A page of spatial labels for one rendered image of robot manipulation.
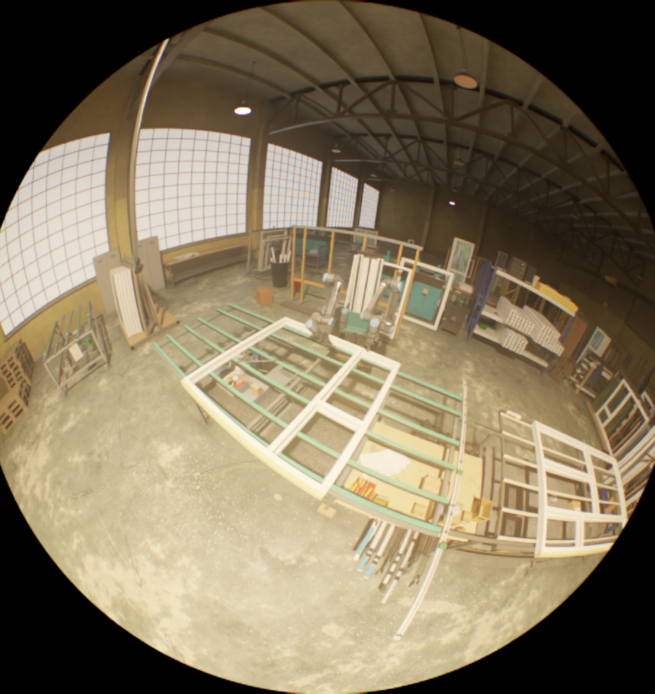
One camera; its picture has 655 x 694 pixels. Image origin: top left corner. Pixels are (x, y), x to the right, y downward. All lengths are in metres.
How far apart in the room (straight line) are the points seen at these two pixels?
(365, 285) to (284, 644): 4.07
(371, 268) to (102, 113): 9.48
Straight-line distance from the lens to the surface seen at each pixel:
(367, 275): 2.84
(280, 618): 2.32
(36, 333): 8.84
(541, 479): 2.36
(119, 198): 8.01
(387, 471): 1.75
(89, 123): 9.34
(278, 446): 1.42
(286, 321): 2.63
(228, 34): 8.48
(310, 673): 2.63
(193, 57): 9.42
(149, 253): 8.01
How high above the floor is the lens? 2.18
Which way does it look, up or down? 35 degrees down
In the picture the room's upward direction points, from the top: 6 degrees clockwise
